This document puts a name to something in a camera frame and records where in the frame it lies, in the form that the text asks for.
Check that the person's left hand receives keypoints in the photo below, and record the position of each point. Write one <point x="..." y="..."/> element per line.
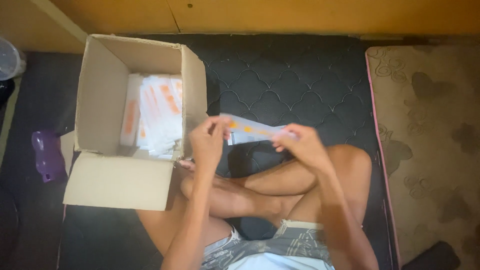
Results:
<point x="205" y="144"/>

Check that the white shirt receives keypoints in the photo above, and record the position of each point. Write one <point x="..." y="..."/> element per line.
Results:
<point x="279" y="261"/>

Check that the purple plastic bottle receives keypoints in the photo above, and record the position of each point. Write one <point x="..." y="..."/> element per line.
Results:
<point x="47" y="155"/>

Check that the grey patterned shorts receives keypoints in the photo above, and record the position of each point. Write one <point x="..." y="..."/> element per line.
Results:
<point x="270" y="245"/>

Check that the black object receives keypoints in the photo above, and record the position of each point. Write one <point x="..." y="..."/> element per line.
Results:
<point x="431" y="258"/>

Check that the person's legs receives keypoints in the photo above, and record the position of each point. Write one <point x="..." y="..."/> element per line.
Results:
<point x="270" y="191"/>

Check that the pile of white orange packets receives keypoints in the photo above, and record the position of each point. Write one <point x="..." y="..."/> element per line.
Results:
<point x="155" y="112"/>

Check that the person's right fingers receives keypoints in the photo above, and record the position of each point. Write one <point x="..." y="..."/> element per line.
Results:
<point x="285" y="138"/>

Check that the open cardboard box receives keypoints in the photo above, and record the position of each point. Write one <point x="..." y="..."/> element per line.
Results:
<point x="127" y="123"/>

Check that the black quilted mattress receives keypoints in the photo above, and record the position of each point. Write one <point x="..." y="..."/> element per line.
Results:
<point x="285" y="93"/>

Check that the person's left fingers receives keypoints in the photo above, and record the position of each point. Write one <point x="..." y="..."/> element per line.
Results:
<point x="219" y="125"/>

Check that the white orange-striped packet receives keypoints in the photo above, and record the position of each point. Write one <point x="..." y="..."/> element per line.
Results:
<point x="252" y="130"/>

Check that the beige patterned mattress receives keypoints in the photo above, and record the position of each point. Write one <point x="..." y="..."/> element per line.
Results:
<point x="427" y="150"/>

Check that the clear plastic container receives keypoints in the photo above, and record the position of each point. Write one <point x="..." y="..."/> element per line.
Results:
<point x="10" y="58"/>

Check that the person's right hand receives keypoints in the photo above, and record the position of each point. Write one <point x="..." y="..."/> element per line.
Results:
<point x="303" y="146"/>

